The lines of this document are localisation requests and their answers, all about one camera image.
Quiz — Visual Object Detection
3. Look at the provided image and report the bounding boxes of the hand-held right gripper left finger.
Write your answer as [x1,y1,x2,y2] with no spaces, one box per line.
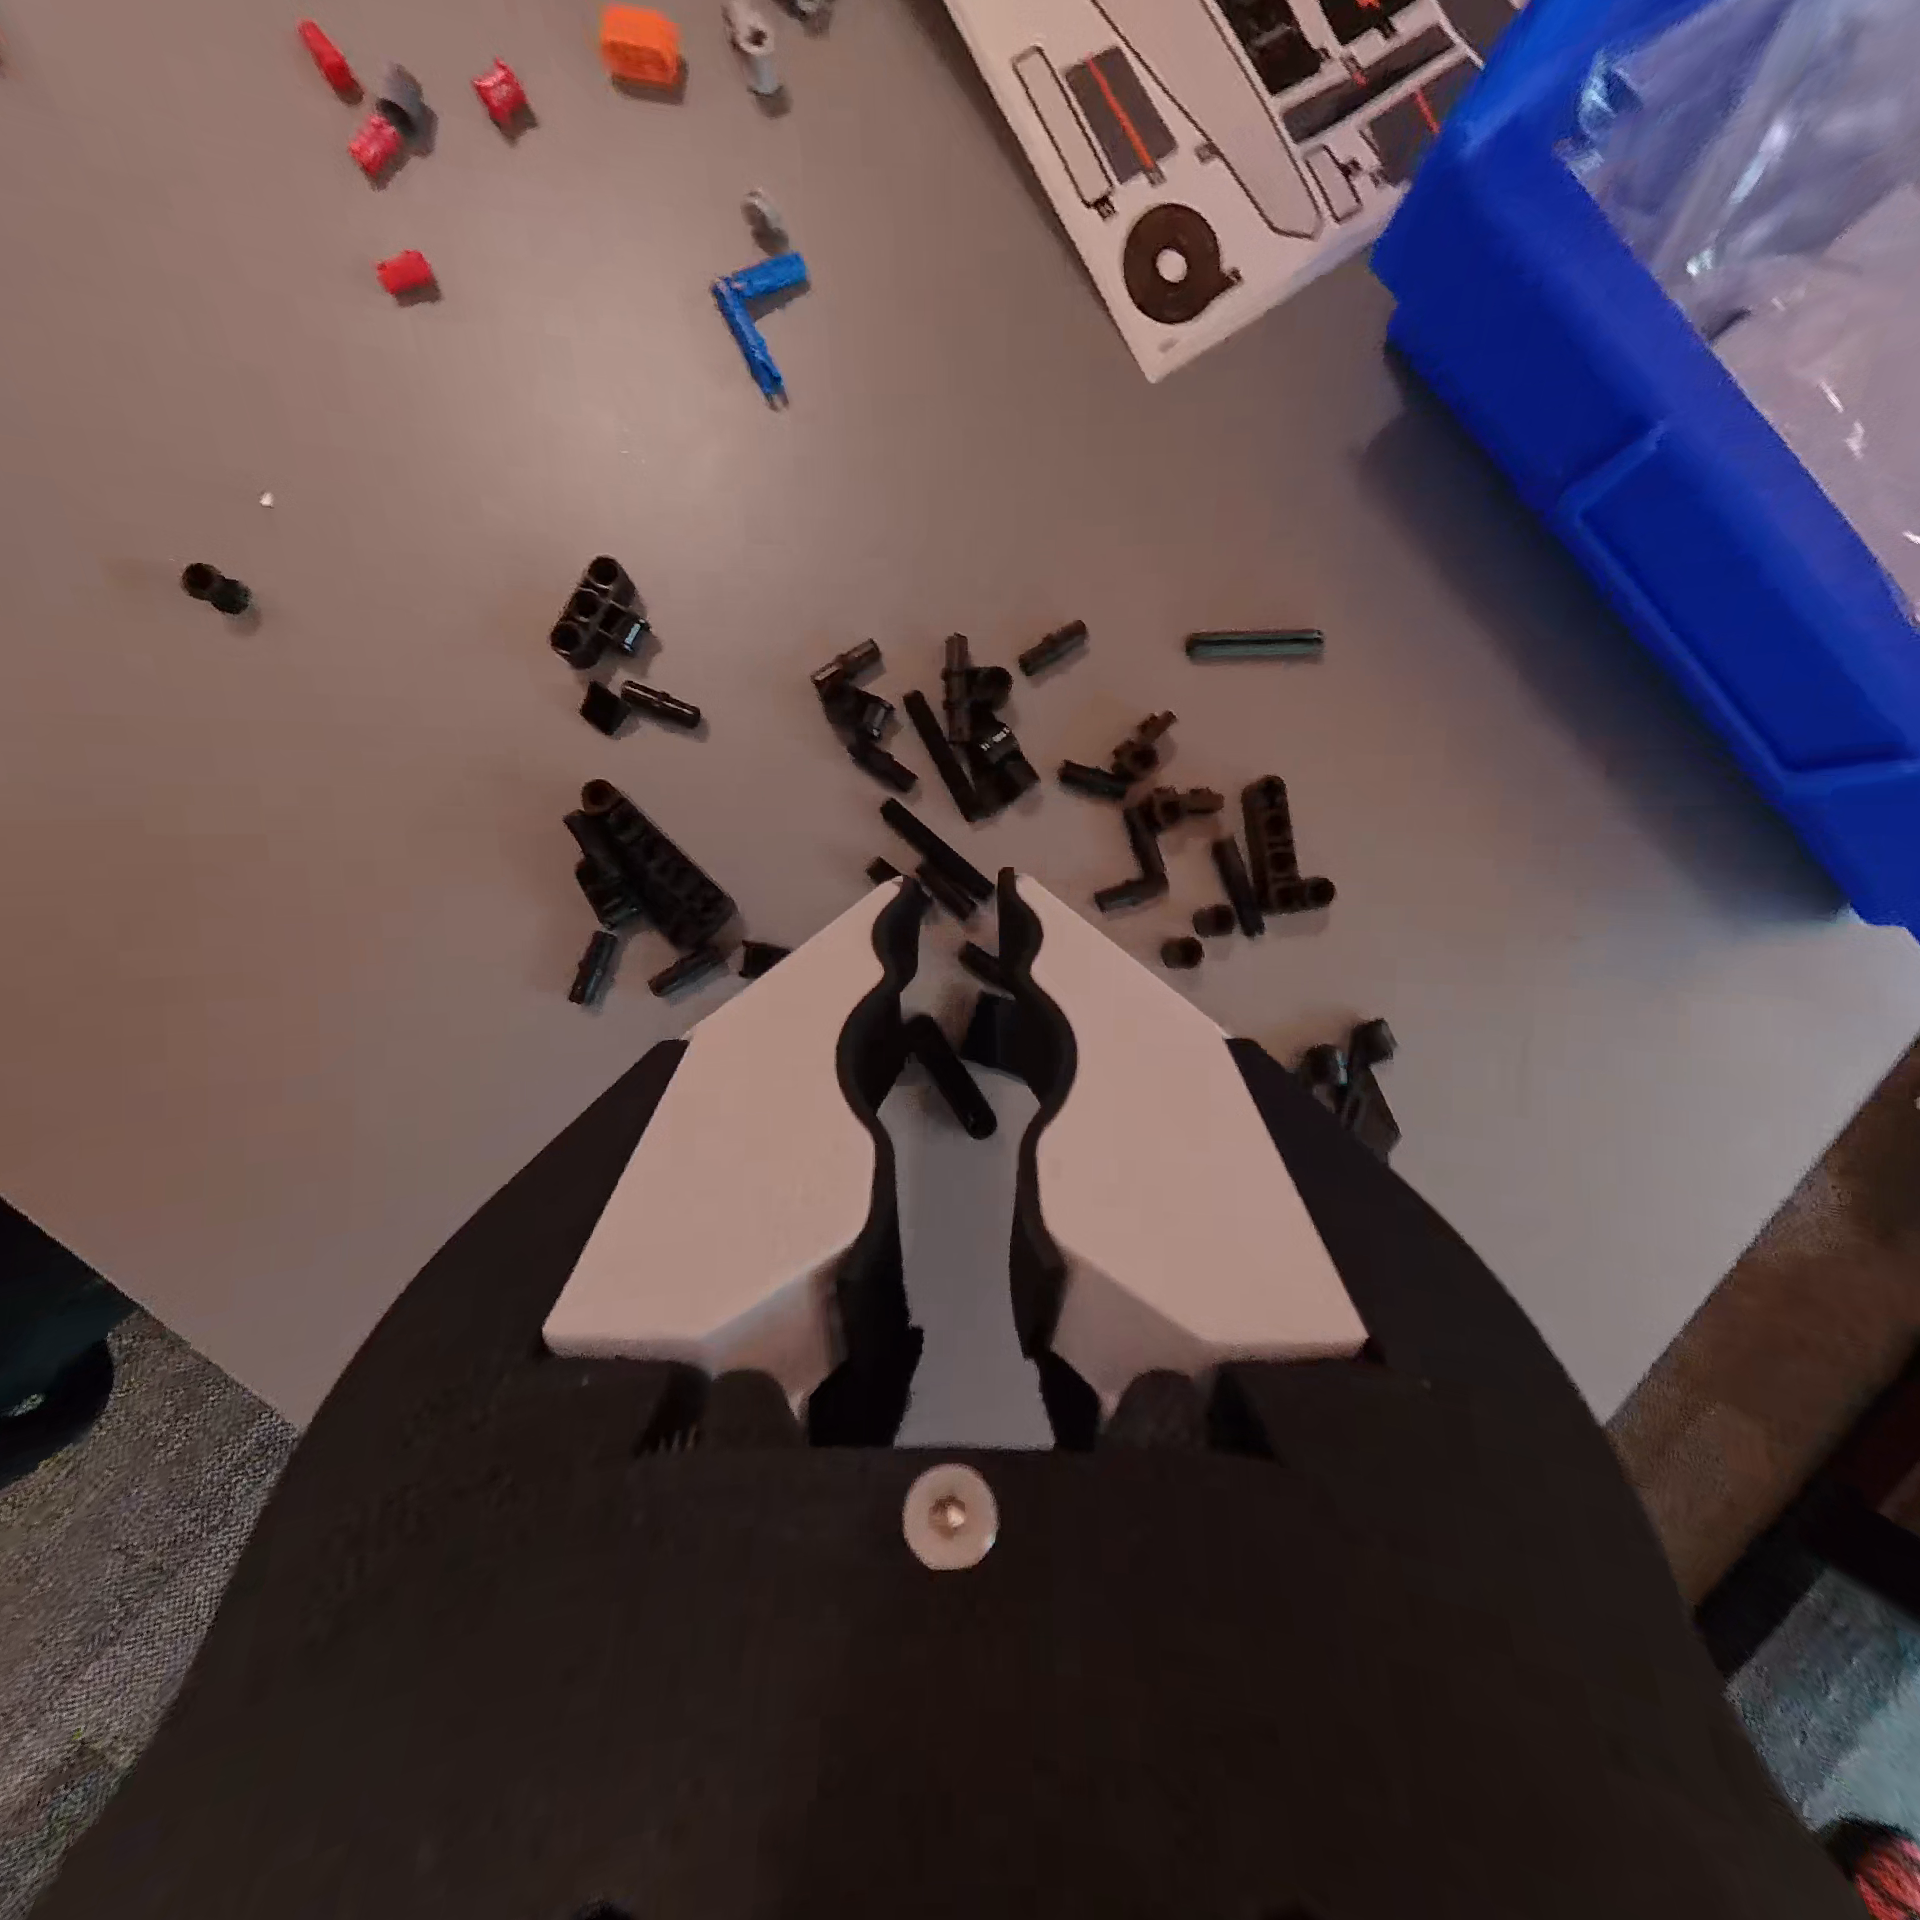
[544,880,924,1444]

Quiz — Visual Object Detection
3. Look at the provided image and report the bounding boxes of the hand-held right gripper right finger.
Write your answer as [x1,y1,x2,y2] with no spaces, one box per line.
[997,870,1369,1444]

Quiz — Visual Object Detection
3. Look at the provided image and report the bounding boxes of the black lego pin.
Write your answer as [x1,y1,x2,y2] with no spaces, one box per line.
[901,1013,998,1142]

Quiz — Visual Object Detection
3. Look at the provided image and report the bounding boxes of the pile of black lego pieces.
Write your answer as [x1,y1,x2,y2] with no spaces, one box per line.
[545,556,1404,1157]

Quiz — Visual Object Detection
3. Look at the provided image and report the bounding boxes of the blue angled lego piece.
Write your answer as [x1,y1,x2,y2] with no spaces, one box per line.
[711,251,810,408]

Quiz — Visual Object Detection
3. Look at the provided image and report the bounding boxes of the light grey lego connector row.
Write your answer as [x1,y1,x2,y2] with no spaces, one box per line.
[721,0,833,96]

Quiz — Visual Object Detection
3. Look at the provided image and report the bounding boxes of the black office chair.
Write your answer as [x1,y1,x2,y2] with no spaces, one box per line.
[0,1199,137,1487]

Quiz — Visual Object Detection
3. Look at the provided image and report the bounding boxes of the blue plastic bin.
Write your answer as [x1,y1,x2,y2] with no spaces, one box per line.
[1372,0,1920,939]

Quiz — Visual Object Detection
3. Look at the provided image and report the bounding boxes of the sticker sheet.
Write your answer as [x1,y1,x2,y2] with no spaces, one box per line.
[942,0,1520,384]

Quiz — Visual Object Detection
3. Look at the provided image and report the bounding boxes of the clear plastic bags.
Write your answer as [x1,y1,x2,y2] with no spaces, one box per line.
[1559,0,1920,632]

